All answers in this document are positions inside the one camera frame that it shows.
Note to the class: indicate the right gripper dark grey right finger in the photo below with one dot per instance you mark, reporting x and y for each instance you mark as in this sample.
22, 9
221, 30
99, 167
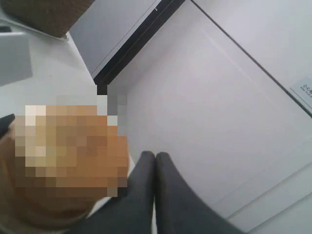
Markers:
179, 210

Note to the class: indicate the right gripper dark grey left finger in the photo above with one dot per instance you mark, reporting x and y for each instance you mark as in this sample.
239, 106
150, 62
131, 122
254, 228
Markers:
132, 213

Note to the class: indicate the white wall label sticker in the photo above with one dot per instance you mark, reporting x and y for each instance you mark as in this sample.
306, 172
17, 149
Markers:
302, 91

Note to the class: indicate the brown woven basket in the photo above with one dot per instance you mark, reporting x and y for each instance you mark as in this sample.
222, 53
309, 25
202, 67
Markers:
53, 17

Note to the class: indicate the dark soy sauce bottle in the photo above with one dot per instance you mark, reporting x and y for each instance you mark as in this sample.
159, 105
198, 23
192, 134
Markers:
57, 162

